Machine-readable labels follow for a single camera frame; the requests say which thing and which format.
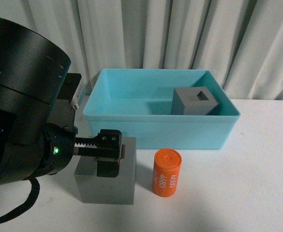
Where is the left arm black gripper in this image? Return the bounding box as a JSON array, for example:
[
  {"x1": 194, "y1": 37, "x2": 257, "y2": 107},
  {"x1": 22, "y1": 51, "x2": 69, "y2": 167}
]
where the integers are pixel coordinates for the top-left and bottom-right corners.
[{"x1": 42, "y1": 100, "x2": 122, "y2": 177}]

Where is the gray block with round hole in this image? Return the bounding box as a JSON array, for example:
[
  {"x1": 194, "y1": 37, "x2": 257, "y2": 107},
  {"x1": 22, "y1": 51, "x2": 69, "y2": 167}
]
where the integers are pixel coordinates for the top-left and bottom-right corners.
[{"x1": 74, "y1": 137, "x2": 136, "y2": 205}]

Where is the black sleeved cable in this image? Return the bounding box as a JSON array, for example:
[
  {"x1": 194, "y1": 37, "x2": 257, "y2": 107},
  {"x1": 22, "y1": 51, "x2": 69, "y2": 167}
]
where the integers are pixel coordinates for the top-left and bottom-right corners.
[{"x1": 0, "y1": 178, "x2": 40, "y2": 223}]

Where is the light blue plastic box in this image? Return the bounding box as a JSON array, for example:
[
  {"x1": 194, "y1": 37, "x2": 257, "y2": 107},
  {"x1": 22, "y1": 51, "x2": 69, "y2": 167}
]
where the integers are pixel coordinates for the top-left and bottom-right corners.
[{"x1": 83, "y1": 69, "x2": 240, "y2": 149}]

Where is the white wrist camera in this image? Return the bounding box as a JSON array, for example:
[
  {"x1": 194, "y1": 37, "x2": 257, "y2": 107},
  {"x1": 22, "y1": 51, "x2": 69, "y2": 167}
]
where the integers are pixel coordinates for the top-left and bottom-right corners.
[{"x1": 71, "y1": 81, "x2": 86, "y2": 110}]

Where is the gray block with square hole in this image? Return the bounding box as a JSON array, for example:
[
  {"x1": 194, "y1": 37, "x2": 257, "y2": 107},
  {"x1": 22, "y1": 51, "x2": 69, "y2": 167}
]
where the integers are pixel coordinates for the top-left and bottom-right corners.
[{"x1": 171, "y1": 87, "x2": 219, "y2": 116}]

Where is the orange cylinder with white numbers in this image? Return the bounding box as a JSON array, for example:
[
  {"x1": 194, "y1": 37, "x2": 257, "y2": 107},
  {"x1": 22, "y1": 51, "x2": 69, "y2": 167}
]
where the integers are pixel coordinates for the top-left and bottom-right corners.
[{"x1": 152, "y1": 148, "x2": 182, "y2": 197}]

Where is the white pleated curtain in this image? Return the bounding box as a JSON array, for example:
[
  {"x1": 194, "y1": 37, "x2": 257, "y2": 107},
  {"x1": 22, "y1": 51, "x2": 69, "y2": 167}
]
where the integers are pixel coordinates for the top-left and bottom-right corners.
[{"x1": 0, "y1": 0, "x2": 283, "y2": 100}]

